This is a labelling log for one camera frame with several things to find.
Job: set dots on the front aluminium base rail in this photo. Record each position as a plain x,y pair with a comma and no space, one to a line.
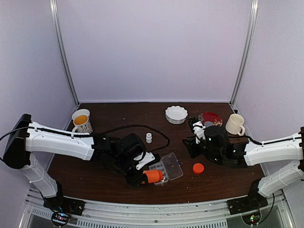
210,214

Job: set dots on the white fluted ceramic bowl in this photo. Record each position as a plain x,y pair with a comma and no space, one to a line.
176,114

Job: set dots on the small white pill bottle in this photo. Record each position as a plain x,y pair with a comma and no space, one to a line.
149,137

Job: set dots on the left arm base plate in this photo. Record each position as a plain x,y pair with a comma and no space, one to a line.
65,205

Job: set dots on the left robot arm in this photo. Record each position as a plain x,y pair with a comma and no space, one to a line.
127,155

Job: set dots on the cream ribbed ceramic mug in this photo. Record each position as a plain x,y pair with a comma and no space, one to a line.
235,125

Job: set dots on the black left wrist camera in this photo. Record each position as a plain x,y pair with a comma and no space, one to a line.
143,159

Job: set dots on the clear plastic pill organizer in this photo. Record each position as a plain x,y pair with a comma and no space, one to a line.
170,168

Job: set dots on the floral mug yellow inside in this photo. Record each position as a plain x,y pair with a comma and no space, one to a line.
81,121

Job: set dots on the orange pill bottle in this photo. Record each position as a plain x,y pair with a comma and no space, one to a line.
154,176

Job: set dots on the aluminium frame post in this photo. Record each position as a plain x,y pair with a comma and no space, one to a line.
246,51
63,56

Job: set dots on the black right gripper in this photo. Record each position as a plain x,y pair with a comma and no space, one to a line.
191,147

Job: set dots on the aluminium frame post right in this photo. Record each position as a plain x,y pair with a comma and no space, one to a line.
246,51

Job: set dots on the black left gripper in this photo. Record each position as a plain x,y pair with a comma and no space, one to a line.
135,181

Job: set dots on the aluminium frame post left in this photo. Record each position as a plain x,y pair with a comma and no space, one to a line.
63,56

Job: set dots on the orange bottle cap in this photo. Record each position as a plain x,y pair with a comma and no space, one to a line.
198,168

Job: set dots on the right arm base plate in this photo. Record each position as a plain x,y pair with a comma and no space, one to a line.
246,204

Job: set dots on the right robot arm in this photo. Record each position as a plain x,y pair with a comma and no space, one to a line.
215,145

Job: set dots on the grey capped vitamin bottle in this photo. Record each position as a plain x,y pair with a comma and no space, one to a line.
208,123

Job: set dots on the red floral saucer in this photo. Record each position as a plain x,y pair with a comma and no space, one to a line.
212,117

